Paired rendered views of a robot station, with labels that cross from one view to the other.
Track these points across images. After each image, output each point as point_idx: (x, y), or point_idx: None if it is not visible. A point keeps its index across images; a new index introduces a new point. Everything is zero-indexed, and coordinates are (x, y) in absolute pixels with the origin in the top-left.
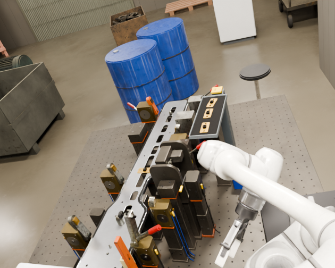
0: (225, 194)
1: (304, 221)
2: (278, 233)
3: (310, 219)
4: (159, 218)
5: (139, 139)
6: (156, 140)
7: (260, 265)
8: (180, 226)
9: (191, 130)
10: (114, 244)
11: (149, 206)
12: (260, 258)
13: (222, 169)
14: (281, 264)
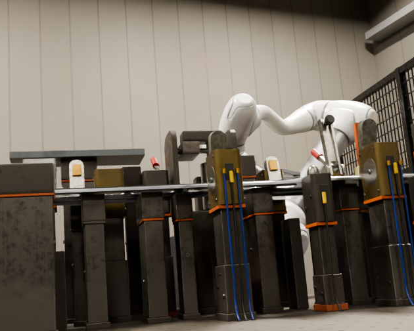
0: None
1: (294, 121)
2: None
3: (296, 116)
4: None
5: (54, 187)
6: (71, 192)
7: (293, 203)
8: None
9: (128, 149)
10: (353, 183)
11: (278, 167)
12: (287, 201)
13: (260, 111)
14: (304, 165)
